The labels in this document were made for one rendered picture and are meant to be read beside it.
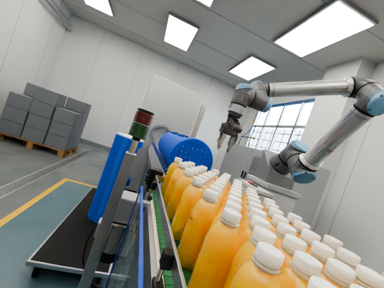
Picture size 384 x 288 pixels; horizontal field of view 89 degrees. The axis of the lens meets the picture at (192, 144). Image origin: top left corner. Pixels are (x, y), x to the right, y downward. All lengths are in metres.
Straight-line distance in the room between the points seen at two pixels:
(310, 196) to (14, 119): 5.11
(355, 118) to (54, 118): 4.54
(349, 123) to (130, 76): 5.93
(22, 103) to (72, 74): 2.30
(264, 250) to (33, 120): 4.74
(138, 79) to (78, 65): 1.68
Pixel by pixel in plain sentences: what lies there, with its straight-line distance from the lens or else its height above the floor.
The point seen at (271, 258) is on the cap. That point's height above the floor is 1.10.
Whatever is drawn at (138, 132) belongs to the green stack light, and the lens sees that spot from 0.70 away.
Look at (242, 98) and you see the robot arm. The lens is 1.10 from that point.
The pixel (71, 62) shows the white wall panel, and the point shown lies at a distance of 6.96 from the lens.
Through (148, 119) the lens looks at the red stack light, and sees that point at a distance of 0.70.
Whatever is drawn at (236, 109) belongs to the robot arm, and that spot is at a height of 1.45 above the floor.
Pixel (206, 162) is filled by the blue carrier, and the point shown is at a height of 1.11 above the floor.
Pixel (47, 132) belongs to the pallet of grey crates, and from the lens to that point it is 4.80.
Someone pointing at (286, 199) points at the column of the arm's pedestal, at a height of 1.02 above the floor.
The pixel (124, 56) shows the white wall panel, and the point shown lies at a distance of 6.74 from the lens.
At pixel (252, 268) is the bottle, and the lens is 0.34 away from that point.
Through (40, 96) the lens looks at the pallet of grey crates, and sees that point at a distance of 4.82.
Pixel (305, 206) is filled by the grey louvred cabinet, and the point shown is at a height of 0.91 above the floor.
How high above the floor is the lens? 1.22
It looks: 1 degrees down
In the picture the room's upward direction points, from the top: 20 degrees clockwise
